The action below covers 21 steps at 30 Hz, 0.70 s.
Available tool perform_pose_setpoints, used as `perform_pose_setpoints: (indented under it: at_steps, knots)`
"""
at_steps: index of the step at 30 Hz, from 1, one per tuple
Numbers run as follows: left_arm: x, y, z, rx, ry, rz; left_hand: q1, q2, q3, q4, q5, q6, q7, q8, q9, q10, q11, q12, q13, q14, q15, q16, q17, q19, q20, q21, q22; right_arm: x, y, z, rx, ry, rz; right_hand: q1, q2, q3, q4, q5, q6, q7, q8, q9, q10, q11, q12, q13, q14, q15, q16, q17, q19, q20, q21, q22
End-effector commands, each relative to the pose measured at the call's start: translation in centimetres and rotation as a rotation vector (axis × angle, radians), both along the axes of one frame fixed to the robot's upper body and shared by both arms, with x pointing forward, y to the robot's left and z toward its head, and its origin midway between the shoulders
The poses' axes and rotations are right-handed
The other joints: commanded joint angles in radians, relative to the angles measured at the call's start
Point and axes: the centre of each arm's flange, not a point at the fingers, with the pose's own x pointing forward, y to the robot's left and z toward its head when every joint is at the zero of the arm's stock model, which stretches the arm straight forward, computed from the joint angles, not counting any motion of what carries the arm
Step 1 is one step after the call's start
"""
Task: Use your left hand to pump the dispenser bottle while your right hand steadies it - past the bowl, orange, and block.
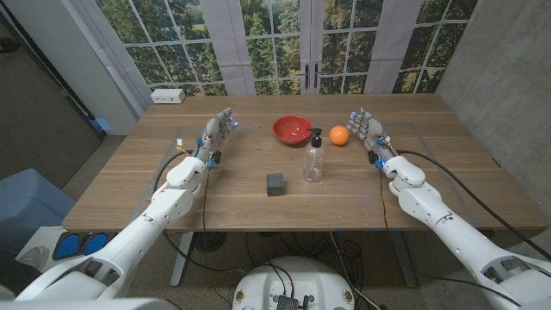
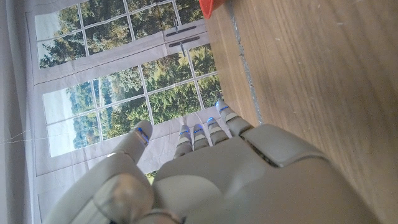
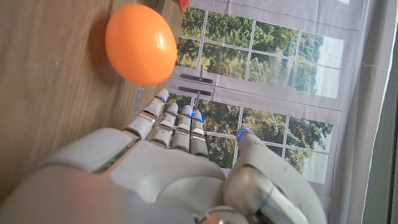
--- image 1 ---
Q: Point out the black round fan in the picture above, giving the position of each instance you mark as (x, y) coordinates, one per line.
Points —
(211, 241)

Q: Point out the blue-grey bin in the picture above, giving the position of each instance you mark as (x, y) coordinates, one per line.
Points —
(30, 202)

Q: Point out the orange fruit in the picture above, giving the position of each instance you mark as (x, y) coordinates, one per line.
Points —
(339, 135)

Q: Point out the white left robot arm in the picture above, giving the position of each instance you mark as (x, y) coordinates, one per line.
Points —
(142, 232)

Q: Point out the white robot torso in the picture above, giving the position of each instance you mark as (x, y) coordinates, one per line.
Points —
(292, 280)

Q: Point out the dark grey block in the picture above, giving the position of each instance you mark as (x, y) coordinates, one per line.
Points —
(275, 185)

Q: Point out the black torso electronics module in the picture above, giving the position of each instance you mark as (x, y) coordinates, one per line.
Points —
(286, 303)

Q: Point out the white power strip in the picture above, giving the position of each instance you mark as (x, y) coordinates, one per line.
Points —
(168, 96)

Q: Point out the red bowl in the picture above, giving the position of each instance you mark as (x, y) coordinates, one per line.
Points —
(292, 129)

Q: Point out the grey table leg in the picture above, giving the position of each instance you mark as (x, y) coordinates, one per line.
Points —
(404, 262)

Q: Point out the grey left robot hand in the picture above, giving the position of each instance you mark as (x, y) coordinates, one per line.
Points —
(211, 133)

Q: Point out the white table leg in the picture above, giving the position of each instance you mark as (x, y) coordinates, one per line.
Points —
(181, 262)

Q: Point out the black foot pedal blue pads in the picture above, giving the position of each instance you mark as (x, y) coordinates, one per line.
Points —
(82, 245)

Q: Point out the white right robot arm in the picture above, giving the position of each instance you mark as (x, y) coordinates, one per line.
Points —
(452, 232)

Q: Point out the clear pump dispenser bottle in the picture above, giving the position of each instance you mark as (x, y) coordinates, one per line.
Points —
(314, 165)

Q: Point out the printed window backdrop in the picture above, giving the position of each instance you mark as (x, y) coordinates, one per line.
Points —
(275, 43)

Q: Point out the white sneaker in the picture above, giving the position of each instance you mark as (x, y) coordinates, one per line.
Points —
(34, 257)

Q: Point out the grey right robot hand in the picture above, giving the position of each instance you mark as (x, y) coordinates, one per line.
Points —
(372, 129)

